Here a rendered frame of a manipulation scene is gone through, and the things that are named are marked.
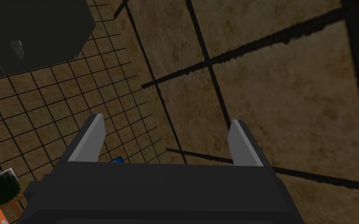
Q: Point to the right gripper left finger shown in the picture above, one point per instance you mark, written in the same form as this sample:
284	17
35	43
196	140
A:
89	141

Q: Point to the dark cupboard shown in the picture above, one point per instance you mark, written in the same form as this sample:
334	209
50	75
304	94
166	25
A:
33	34

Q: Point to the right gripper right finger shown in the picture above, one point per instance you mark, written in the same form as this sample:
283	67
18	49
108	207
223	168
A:
241	146

